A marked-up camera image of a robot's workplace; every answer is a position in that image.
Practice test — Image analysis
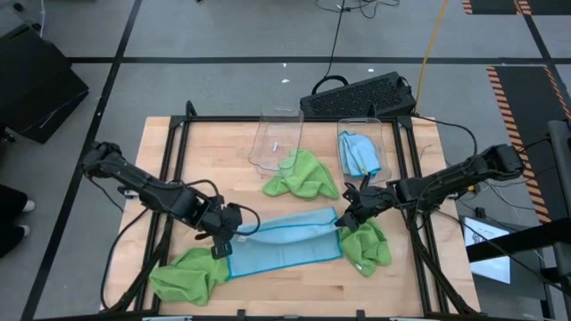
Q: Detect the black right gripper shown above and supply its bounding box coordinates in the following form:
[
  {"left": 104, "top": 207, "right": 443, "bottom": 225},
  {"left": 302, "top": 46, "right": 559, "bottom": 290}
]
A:
[{"left": 333, "top": 181, "right": 398, "bottom": 233}]

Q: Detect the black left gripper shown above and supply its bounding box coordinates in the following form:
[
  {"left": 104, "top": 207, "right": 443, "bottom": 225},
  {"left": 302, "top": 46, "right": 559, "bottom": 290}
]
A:
[{"left": 194, "top": 202, "right": 252, "bottom": 260}]

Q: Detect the green microfiber towel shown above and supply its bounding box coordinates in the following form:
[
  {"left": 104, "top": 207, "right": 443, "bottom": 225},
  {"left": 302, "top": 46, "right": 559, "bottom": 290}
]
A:
[
  {"left": 149, "top": 247, "right": 231, "bottom": 308},
  {"left": 261, "top": 149, "right": 341, "bottom": 201},
  {"left": 338, "top": 220, "right": 393, "bottom": 278}
]

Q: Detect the clear plastic bin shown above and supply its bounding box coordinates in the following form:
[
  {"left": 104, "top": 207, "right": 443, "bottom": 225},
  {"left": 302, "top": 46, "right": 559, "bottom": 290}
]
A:
[
  {"left": 247, "top": 105, "right": 305, "bottom": 173},
  {"left": 336, "top": 117, "right": 393, "bottom": 186}
]

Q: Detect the black computer case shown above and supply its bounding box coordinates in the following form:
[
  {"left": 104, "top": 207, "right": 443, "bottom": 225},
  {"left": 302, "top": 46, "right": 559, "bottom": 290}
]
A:
[{"left": 299, "top": 70, "right": 418, "bottom": 119}]

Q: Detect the black metal beam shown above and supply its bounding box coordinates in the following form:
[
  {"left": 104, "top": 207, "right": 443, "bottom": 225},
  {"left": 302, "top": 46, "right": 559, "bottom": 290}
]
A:
[{"left": 465, "top": 217, "right": 571, "bottom": 264}]

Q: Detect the black orange-striped floor mat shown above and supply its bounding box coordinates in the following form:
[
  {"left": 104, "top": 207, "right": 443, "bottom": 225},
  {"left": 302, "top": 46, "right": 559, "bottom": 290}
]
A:
[
  {"left": 484, "top": 64, "right": 571, "bottom": 226},
  {"left": 460, "top": 0, "right": 571, "bottom": 17}
]

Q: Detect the person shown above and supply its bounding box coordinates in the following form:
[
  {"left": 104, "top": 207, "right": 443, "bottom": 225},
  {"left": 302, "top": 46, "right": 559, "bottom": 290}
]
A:
[{"left": 0, "top": 185, "right": 37, "bottom": 259}]

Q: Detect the black floor case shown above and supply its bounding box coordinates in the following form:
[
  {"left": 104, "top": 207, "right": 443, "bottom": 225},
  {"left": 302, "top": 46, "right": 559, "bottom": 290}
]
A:
[{"left": 0, "top": 22, "right": 90, "bottom": 146}]

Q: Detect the black aluminium table frame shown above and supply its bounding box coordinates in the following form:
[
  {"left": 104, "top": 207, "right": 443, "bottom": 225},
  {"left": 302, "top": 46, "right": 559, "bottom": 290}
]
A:
[{"left": 100, "top": 100, "right": 481, "bottom": 321}]

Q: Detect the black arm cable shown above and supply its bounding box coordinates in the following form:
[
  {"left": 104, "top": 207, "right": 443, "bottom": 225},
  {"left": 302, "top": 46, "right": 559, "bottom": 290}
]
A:
[{"left": 100, "top": 207, "right": 151, "bottom": 311}]

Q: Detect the black floor cable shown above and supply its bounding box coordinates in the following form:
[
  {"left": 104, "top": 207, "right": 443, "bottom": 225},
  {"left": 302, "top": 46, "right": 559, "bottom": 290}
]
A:
[{"left": 310, "top": 0, "right": 401, "bottom": 95}]

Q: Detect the yellow floor cable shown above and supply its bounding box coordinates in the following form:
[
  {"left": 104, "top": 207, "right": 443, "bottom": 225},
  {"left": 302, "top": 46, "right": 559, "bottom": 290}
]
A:
[{"left": 412, "top": 0, "right": 451, "bottom": 116}]

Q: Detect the grey padded post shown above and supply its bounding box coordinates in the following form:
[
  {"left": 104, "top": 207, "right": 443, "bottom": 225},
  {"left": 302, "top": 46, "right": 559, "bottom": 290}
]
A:
[{"left": 547, "top": 119, "right": 571, "bottom": 295}]

